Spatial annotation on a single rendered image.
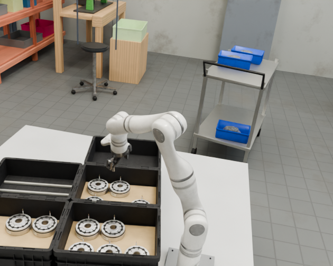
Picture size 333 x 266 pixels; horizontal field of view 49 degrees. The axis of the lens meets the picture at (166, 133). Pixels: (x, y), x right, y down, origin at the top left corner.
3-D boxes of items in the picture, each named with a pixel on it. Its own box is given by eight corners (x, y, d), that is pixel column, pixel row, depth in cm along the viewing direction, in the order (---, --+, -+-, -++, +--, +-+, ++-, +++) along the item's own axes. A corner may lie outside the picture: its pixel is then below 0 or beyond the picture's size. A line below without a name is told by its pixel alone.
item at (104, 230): (125, 221, 161) (125, 220, 160) (123, 237, 152) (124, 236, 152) (102, 220, 160) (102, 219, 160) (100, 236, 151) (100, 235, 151)
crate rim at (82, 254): (160, 210, 162) (160, 206, 161) (159, 263, 135) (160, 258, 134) (70, 204, 160) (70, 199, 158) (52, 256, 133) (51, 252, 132)
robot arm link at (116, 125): (100, 123, 146) (119, 124, 135) (115, 111, 150) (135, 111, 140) (108, 137, 149) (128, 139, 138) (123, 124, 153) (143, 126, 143)
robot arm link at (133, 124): (136, 107, 141) (120, 117, 137) (184, 108, 121) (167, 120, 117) (145, 127, 145) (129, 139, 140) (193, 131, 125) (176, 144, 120)
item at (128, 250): (148, 246, 149) (148, 245, 149) (150, 265, 140) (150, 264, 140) (123, 246, 147) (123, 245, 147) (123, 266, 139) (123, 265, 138)
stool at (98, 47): (67, 97, 485) (66, 48, 454) (82, 82, 540) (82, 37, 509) (111, 103, 481) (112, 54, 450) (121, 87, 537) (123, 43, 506)
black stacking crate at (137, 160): (159, 158, 219) (160, 141, 214) (158, 187, 193) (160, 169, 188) (93, 152, 217) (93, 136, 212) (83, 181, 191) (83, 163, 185)
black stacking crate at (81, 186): (158, 188, 193) (160, 170, 187) (158, 226, 166) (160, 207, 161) (83, 182, 190) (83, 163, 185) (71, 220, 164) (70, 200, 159)
